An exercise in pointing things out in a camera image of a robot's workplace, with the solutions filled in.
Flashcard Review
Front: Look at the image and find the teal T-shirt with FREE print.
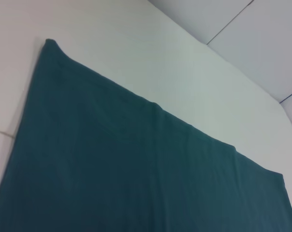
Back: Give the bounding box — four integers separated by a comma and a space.
0, 38, 292, 232

